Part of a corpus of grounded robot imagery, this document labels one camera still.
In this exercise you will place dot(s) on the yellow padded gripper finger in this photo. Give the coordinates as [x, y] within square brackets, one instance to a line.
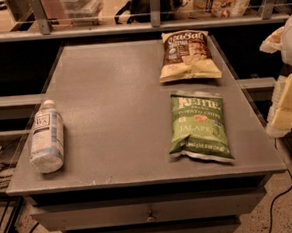
[280, 114]
[273, 43]

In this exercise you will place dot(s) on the black bag on shelf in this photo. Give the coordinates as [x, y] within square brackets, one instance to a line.
[141, 10]

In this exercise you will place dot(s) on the brown chip bag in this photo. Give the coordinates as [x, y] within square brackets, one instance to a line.
[187, 57]

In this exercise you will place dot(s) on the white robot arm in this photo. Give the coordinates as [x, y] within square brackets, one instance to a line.
[286, 52]

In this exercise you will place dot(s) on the upper drawer knob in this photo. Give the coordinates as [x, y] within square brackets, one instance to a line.
[150, 217]

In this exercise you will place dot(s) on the clear plastic containers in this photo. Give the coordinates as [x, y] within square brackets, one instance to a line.
[83, 12]

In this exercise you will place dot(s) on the green Kettle chip bag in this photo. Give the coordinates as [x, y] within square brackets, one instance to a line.
[198, 127]

